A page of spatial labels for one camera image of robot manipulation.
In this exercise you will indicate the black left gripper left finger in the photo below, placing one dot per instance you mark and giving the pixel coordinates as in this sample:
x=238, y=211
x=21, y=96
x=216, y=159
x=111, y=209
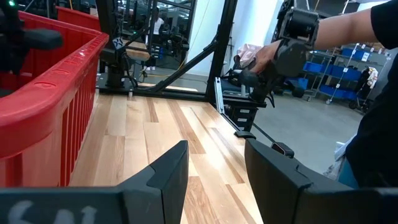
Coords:
x=168, y=180

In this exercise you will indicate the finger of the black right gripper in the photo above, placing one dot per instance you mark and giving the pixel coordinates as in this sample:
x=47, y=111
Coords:
x=43, y=39

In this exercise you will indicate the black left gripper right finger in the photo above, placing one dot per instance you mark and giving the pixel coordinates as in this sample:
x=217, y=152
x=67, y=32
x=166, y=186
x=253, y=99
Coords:
x=280, y=193

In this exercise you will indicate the person's forearm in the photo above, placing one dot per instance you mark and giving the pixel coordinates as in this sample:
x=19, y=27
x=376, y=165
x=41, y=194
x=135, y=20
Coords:
x=345, y=26

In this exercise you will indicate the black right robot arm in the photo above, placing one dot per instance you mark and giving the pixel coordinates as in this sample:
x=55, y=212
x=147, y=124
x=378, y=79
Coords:
x=115, y=62

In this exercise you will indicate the red plastic bin, plain side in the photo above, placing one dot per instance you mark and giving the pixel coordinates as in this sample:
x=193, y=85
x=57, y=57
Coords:
x=77, y=18

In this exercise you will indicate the red ribbed plastic bin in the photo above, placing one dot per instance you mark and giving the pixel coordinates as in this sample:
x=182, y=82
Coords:
x=37, y=102

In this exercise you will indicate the blue storage bin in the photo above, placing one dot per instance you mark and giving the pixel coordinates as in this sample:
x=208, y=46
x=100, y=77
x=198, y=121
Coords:
x=300, y=83
x=357, y=54
x=314, y=67
x=337, y=92
x=348, y=74

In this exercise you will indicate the black table clamp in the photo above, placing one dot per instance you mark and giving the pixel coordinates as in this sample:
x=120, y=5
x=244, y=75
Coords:
x=245, y=134
x=283, y=149

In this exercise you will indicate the black drawer unit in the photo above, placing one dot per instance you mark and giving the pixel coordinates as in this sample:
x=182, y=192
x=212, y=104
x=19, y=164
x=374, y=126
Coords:
x=242, y=115

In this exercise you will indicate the wooden workbench top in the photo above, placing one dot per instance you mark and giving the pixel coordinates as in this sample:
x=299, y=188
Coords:
x=138, y=53

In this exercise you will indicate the silver aluminium extrusion bar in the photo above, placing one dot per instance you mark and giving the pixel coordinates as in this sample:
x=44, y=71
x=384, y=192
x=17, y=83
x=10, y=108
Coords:
x=219, y=96

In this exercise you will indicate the person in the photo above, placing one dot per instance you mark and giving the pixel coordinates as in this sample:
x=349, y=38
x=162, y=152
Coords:
x=159, y=25
x=379, y=130

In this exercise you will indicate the black cart with white item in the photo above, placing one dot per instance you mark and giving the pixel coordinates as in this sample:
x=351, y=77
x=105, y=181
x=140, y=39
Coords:
x=363, y=90

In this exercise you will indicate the person's hand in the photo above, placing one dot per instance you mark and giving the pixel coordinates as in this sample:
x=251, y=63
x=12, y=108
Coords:
x=264, y=57

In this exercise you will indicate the pink cloth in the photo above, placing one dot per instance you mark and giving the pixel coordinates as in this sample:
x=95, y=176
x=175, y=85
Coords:
x=248, y=53

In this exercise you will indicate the black metal station frame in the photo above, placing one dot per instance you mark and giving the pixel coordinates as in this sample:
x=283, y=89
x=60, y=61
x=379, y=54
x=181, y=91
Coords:
x=220, y=46

